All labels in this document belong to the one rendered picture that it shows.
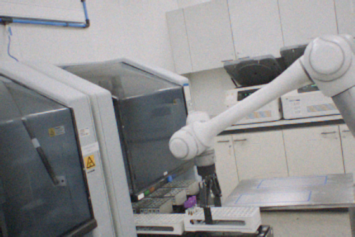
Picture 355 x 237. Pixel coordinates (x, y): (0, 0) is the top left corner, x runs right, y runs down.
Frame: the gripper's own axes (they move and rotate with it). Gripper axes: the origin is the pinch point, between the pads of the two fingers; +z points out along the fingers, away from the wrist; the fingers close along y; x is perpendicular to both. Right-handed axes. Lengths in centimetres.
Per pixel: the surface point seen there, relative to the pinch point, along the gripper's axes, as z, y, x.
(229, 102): -24, 232, 74
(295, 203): 6.8, 28.3, -26.4
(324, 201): 7, 31, -39
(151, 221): 2.3, -3.1, 27.9
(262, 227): 7.0, 2.6, -18.7
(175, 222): 2.5, -3.9, 16.1
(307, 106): -11, 230, -1
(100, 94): -54, -14, 33
